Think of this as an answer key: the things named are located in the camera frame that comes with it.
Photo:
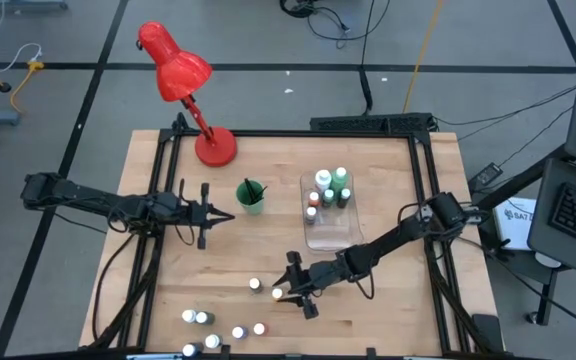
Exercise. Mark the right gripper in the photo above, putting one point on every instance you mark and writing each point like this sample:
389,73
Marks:
323,277

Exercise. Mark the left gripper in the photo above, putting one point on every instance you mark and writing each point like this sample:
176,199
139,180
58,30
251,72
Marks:
188,214

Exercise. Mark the small yellow paint bottle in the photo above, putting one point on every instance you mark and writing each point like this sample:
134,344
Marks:
277,293

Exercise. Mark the small brown paint bottle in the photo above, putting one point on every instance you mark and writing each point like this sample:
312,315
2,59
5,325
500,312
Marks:
255,285

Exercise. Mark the black paint brush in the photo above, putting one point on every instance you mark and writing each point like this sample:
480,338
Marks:
249,187
262,190
254,195

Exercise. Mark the small red paint bottle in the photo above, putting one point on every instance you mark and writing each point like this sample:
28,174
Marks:
259,328

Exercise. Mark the small purple paint bottle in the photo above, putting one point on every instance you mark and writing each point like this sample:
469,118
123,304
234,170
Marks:
240,331

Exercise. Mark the small grey paint bottle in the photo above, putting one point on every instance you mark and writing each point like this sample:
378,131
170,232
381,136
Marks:
310,214

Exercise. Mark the small orange paint bottle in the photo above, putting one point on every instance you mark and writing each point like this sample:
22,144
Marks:
313,199

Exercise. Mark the small dark green paint bottle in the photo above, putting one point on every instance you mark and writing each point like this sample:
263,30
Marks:
202,317

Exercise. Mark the small white paint bottle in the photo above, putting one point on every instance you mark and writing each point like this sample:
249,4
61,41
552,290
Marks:
212,341

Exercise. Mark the small white-capped paint bottle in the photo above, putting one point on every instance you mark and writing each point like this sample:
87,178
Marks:
188,315

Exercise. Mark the large white paint bottle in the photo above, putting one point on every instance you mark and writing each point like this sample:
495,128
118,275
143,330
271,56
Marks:
323,179

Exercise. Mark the large green paint bottle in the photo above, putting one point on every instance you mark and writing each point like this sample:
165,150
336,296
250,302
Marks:
339,177

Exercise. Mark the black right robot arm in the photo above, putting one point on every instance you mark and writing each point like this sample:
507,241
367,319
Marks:
393,237

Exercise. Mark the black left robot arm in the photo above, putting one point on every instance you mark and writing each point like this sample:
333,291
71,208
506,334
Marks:
93,197

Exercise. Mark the small blue paint bottle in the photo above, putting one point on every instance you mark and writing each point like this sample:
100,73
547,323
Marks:
189,349

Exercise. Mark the green plastic cup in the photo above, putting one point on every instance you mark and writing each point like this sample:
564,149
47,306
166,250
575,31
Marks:
254,207

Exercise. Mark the clear plastic bin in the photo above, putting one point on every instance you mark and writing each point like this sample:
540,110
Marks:
333,232

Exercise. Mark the black table clip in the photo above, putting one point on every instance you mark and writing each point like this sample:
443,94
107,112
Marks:
370,353
225,351

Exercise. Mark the red desk lamp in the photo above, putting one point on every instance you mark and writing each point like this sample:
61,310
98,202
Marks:
178,70

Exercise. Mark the black power strip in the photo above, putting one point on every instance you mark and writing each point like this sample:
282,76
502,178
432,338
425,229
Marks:
368,123

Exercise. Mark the black rubber pad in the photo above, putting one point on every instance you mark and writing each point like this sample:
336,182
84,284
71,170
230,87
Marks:
488,332

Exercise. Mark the black power adapter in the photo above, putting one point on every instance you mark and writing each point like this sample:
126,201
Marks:
488,174

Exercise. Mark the white printed box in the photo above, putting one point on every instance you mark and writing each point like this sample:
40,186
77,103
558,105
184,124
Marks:
518,225

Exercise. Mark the dark grey keyboard desk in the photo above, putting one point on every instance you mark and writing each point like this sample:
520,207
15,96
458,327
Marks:
540,222

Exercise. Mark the black frame corner clamp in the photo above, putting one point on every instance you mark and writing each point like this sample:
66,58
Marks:
180,122

